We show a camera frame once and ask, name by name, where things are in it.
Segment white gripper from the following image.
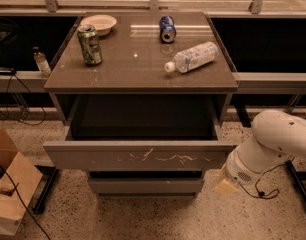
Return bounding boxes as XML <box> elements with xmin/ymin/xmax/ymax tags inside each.
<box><xmin>213</xmin><ymin>148</ymin><xmax>261</xmax><ymax>195</ymax></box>

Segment grey top drawer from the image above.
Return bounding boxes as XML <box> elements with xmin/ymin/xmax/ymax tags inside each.
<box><xmin>44</xmin><ymin>94</ymin><xmax>235</xmax><ymax>171</ymax></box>

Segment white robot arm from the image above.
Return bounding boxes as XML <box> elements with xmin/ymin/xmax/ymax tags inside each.
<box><xmin>214</xmin><ymin>110</ymin><xmax>306</xmax><ymax>195</ymax></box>

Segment grey drawer cabinet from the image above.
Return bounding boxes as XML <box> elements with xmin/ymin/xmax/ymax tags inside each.
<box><xmin>44</xmin><ymin>12</ymin><xmax>238</xmax><ymax>196</ymax></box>

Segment black metal stand base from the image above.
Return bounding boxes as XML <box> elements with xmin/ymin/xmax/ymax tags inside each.
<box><xmin>285</xmin><ymin>161</ymin><xmax>306</xmax><ymax>213</ymax></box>

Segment clear plastic water bottle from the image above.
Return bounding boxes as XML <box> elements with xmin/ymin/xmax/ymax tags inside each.
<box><xmin>165</xmin><ymin>42</ymin><xmax>218</xmax><ymax>73</ymax></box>

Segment blue soda can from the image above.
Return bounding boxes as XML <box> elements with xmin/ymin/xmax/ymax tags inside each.
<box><xmin>159</xmin><ymin>16</ymin><xmax>176</xmax><ymax>43</ymax></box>

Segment black metal floor bar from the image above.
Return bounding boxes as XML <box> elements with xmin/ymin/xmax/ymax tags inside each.
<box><xmin>32</xmin><ymin>165</ymin><xmax>59</xmax><ymax>215</ymax></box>

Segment green soda can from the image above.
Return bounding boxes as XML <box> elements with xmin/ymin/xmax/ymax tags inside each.
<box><xmin>77</xmin><ymin>24</ymin><xmax>102</xmax><ymax>65</ymax></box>

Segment white paper bowl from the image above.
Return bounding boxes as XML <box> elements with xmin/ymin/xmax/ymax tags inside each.
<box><xmin>81</xmin><ymin>15</ymin><xmax>117</xmax><ymax>36</ymax></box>

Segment cardboard box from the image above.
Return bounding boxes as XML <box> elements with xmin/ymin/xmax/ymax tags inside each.
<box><xmin>0</xmin><ymin>128</ymin><xmax>42</xmax><ymax>236</ymax></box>

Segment small glass bottle on ledge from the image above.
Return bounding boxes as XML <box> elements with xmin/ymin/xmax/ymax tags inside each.
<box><xmin>33</xmin><ymin>47</ymin><xmax>51</xmax><ymax>78</ymax></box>

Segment black device on ledge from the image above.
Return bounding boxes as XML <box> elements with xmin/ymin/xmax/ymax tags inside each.
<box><xmin>0</xmin><ymin>67</ymin><xmax>16</xmax><ymax>76</ymax></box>

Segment black cable on floor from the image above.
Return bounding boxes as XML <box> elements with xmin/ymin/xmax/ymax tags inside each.
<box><xmin>239</xmin><ymin>157</ymin><xmax>296</xmax><ymax>200</ymax></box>

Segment black cable over box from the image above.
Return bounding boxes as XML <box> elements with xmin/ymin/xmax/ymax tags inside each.
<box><xmin>0</xmin><ymin>155</ymin><xmax>52</xmax><ymax>240</ymax></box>

